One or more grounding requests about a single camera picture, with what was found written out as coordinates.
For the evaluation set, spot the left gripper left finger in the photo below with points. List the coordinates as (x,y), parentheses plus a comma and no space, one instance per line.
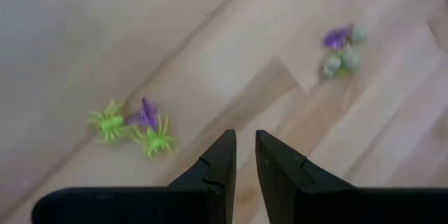
(220,161)

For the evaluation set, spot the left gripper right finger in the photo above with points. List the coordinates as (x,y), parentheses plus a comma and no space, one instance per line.
(276,168)

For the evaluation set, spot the green plastic spider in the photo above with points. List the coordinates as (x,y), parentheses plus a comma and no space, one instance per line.
(155,141)
(108,123)

